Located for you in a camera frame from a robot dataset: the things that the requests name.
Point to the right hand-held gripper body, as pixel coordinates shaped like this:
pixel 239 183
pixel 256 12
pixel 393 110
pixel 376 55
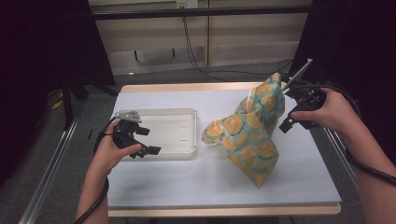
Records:
pixel 306 95

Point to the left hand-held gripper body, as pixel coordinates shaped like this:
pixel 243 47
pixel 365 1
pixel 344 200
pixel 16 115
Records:
pixel 124 137

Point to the white plastic tray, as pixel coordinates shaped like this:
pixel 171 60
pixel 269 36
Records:
pixel 171 133

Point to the orange print cloth bag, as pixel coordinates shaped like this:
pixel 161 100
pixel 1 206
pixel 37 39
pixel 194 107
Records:
pixel 249 137

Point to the person's left hand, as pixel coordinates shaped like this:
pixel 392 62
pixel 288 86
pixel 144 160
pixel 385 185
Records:
pixel 107 155

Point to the person's right hand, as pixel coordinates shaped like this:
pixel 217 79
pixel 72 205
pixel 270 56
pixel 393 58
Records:
pixel 336 112

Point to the small black strip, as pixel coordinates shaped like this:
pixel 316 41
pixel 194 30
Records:
pixel 90 133

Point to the white table mat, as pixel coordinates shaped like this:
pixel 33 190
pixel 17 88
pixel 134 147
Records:
pixel 202 180

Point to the black metal stand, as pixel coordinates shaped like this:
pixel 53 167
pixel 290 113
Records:
pixel 67 109

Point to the yellow tape piece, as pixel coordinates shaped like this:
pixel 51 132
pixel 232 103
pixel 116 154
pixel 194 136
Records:
pixel 57 104

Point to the black horizontal bar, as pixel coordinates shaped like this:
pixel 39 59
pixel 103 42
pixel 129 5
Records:
pixel 186 12

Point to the wall socket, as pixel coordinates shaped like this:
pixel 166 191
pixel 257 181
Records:
pixel 186 3

